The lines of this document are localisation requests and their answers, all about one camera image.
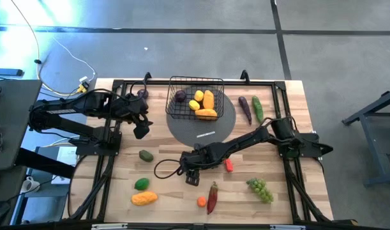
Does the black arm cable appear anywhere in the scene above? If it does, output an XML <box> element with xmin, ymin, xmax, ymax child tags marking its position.
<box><xmin>153</xmin><ymin>158</ymin><xmax>184</xmax><ymax>180</ymax></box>
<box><xmin>129</xmin><ymin>80</ymin><xmax>148</xmax><ymax>103</ymax></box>

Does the dark grey desk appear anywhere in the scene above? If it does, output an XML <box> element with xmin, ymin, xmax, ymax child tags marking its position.
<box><xmin>0</xmin><ymin>79</ymin><xmax>43</xmax><ymax>172</ymax></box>

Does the green lime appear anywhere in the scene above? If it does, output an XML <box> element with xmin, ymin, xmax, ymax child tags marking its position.
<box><xmin>133</xmin><ymin>177</ymin><xmax>151</xmax><ymax>192</ymax></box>

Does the purple eggplant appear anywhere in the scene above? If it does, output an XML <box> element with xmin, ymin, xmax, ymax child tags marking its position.
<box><xmin>237</xmin><ymin>96</ymin><xmax>253</xmax><ymax>126</ymax></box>

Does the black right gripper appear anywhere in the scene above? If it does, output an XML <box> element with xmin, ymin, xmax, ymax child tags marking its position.
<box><xmin>179</xmin><ymin>144</ymin><xmax>212</xmax><ymax>187</ymax></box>

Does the dark green avocado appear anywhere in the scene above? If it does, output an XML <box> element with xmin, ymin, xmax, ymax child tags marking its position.
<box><xmin>139</xmin><ymin>149</ymin><xmax>154</xmax><ymax>163</ymax></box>

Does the white paper sheet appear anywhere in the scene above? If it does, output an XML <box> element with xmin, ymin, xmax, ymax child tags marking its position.
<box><xmin>56</xmin><ymin>146</ymin><xmax>78</xmax><ymax>167</ymax></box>

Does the silver metal bracket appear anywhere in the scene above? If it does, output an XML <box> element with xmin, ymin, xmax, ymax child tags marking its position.
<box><xmin>270</xmin><ymin>224</ymin><xmax>306</xmax><ymax>230</ymax></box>
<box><xmin>91</xmin><ymin>223</ymin><xmax>128</xmax><ymax>230</ymax></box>

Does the dark red chili pepper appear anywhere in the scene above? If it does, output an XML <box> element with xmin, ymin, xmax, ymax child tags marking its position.
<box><xmin>206</xmin><ymin>181</ymin><xmax>219</xmax><ymax>215</ymax></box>

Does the black diagonal bar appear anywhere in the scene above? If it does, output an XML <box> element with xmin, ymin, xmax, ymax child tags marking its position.
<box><xmin>14</xmin><ymin>148</ymin><xmax>77</xmax><ymax>180</ymax></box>

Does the yellow floor cable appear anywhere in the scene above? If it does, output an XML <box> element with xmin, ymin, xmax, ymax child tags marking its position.
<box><xmin>10</xmin><ymin>0</ymin><xmax>87</xmax><ymax>96</ymax></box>

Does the green cucumber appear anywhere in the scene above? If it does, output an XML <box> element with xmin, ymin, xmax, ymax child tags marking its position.
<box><xmin>251</xmin><ymin>95</ymin><xmax>265</xmax><ymax>124</ymax></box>

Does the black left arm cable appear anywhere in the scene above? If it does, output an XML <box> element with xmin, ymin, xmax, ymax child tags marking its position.
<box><xmin>129</xmin><ymin>80</ymin><xmax>148</xmax><ymax>103</ymax></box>

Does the flat blue device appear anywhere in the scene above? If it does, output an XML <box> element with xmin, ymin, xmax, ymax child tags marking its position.
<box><xmin>0</xmin><ymin>68</ymin><xmax>25</xmax><ymax>77</ymax></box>

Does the yellow orange mango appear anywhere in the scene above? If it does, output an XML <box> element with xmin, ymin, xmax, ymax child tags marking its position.
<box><xmin>194</xmin><ymin>108</ymin><xmax>218</xmax><ymax>121</ymax></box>

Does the white mug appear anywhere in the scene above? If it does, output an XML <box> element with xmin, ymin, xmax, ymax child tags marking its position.
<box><xmin>20</xmin><ymin>176</ymin><xmax>41</xmax><ymax>194</ymax></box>

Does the grey round plate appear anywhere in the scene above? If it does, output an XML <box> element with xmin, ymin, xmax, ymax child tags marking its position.
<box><xmin>165</xmin><ymin>84</ymin><xmax>237</xmax><ymax>149</ymax></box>

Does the white floor cable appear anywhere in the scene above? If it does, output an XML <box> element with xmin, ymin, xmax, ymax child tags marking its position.
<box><xmin>41</xmin><ymin>25</ymin><xmax>96</xmax><ymax>82</ymax></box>

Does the green grape bunch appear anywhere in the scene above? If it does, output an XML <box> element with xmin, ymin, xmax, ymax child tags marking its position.
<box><xmin>246</xmin><ymin>178</ymin><xmax>274</xmax><ymax>204</ymax></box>

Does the black aluminium table frame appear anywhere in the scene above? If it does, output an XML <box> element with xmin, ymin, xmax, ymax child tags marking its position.
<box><xmin>62</xmin><ymin>78</ymin><xmax>358</xmax><ymax>230</ymax></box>

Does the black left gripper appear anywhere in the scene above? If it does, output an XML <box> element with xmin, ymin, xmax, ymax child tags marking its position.
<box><xmin>112</xmin><ymin>93</ymin><xmax>153</xmax><ymax>141</ymax></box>

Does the black wire basket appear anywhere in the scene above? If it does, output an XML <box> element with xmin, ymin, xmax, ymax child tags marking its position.
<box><xmin>165</xmin><ymin>75</ymin><xmax>225</xmax><ymax>121</ymax></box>

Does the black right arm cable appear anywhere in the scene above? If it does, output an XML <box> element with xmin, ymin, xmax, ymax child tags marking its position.
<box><xmin>153</xmin><ymin>158</ymin><xmax>184</xmax><ymax>180</ymax></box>

